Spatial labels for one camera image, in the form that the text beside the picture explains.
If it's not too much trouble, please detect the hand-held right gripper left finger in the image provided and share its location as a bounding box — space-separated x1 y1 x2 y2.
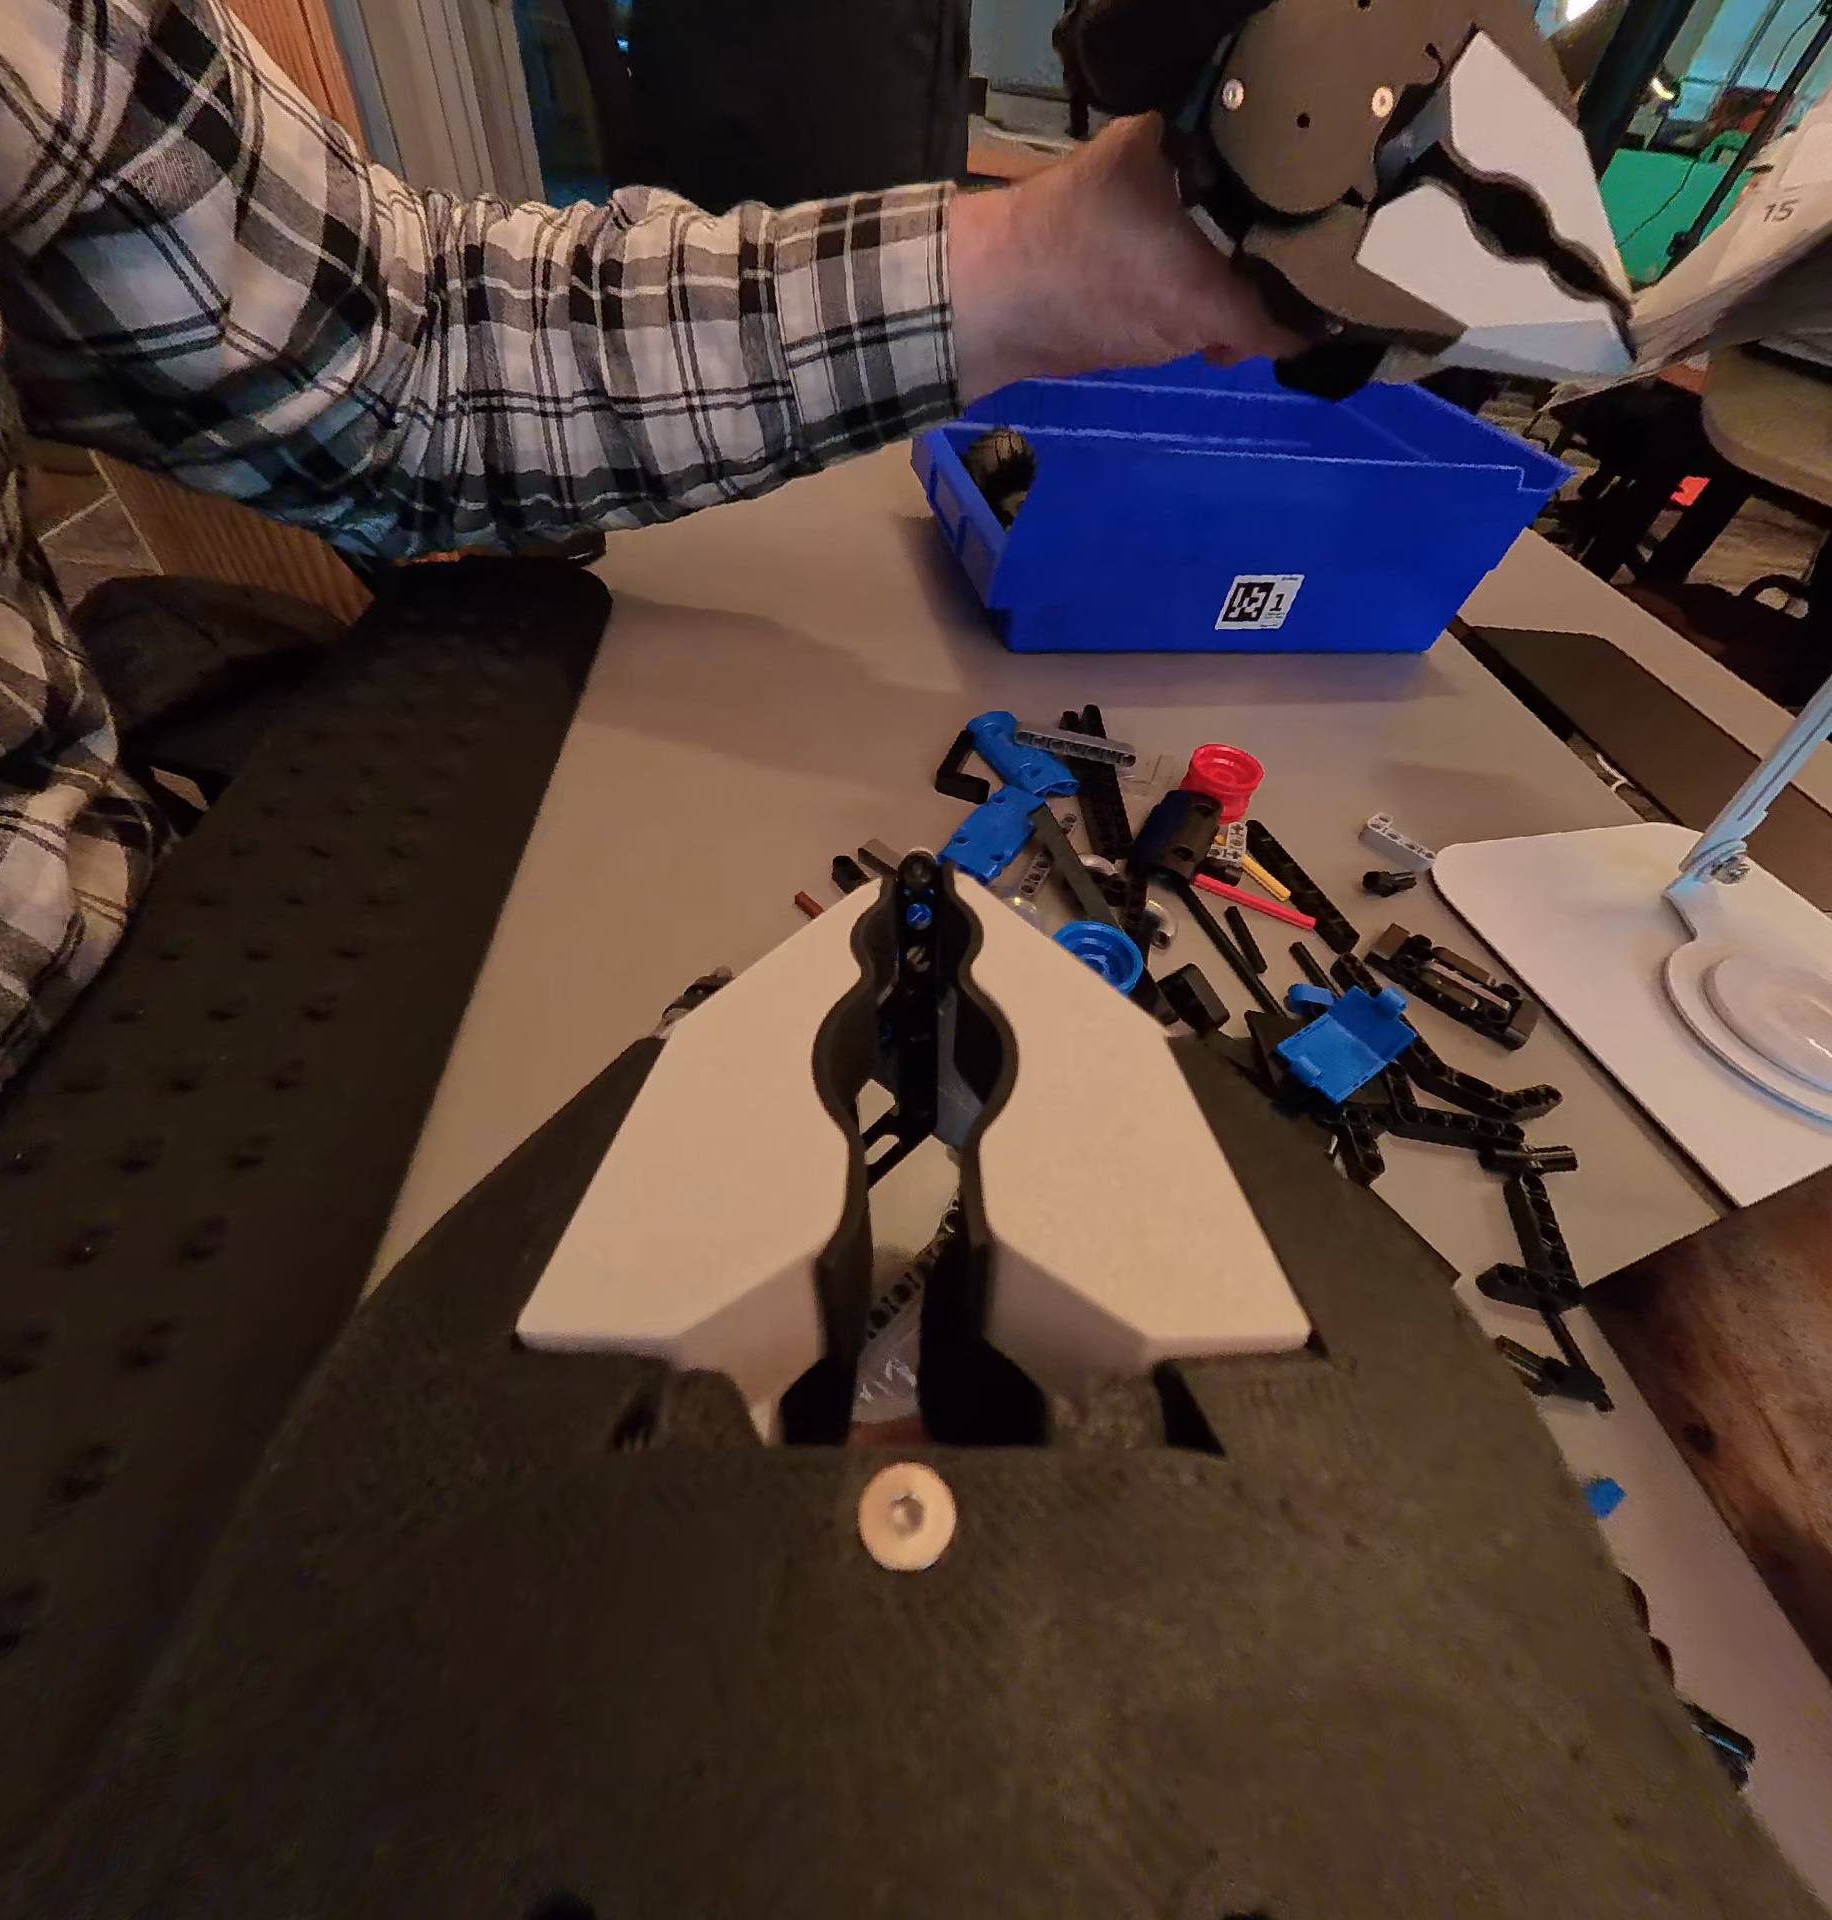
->
514 874 911 1448

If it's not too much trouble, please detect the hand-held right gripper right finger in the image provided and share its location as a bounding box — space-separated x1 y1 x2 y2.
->
916 869 1318 1448

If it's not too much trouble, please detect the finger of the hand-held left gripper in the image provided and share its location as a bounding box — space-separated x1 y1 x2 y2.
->
1415 29 1632 312
1347 192 1638 383

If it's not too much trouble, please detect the instruction booklet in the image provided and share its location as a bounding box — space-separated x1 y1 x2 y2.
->
1628 111 1832 378

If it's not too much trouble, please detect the black beam with blue pins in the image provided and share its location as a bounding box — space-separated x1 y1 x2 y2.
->
852 847 993 1193

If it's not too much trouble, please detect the person's left forearm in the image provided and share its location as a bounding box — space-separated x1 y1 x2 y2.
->
256 181 966 559

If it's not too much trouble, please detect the grey desk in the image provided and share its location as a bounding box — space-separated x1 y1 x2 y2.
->
360 436 1832 1920

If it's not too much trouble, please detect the person's left hand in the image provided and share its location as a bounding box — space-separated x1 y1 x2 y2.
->
947 109 1292 404

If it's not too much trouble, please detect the green panel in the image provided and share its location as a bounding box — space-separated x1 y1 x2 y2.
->
1595 132 1765 290

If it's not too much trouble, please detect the blue toy wheel rim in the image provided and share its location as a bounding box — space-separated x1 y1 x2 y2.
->
1052 918 1147 999

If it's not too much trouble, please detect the blue toy panel piece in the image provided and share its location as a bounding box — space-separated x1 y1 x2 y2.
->
1272 982 1420 1111

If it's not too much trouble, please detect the red toy axle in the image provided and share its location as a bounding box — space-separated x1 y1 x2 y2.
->
1194 871 1321 932

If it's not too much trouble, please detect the blue curved toy panel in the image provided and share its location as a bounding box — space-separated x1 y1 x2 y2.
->
940 787 1061 882
964 709 1081 798

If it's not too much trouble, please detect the pile of toy brick pieces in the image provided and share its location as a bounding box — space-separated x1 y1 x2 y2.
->
830 704 1758 1793

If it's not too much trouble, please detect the blue plastic bin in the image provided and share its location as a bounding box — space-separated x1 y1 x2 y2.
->
911 356 1574 659

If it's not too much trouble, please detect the dark perforated floor mat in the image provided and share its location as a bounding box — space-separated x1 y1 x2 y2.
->
0 558 616 1920

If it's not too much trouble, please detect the large black chair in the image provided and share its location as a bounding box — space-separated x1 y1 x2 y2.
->
623 0 977 214

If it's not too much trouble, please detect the white book stand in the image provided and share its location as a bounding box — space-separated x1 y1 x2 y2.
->
1433 616 1832 1208

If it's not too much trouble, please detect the black toy set box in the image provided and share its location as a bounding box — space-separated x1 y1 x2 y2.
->
1583 1146 1832 1683

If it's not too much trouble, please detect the person's plaid shirt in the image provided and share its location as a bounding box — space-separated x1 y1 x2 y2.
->
0 0 437 1144

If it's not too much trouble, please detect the black toy chassis frame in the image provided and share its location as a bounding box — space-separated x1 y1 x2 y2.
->
1363 925 1542 1053

